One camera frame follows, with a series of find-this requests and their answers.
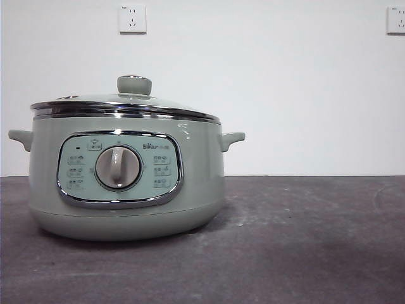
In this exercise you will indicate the glass lid with green knob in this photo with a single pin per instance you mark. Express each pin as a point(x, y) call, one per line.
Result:
point(134, 85)

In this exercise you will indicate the white wall socket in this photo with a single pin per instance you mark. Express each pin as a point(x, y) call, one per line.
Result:
point(397, 20)
point(133, 19)

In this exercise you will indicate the pale green electric cooking pot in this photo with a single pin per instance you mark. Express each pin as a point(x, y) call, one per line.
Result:
point(47, 190)

